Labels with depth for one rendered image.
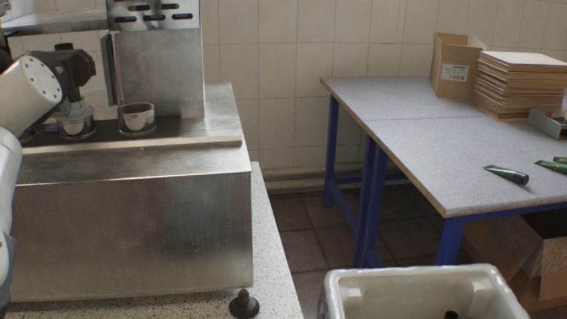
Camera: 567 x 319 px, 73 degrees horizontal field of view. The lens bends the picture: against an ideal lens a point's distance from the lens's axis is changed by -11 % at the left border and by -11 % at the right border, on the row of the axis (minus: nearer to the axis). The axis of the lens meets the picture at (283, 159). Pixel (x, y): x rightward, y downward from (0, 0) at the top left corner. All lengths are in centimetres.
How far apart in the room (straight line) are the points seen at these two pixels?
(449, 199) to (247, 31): 144
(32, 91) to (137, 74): 35
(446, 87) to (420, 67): 53
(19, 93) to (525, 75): 174
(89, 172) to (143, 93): 21
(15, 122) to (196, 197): 28
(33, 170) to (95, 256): 17
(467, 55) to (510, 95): 30
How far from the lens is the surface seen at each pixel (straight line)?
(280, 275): 85
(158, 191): 64
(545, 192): 135
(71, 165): 71
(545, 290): 190
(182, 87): 81
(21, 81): 49
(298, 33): 228
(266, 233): 96
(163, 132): 75
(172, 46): 79
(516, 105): 191
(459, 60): 204
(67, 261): 75
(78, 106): 77
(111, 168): 67
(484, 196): 123
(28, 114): 51
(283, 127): 240
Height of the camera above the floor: 131
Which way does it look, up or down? 26 degrees down
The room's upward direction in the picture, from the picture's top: 1 degrees clockwise
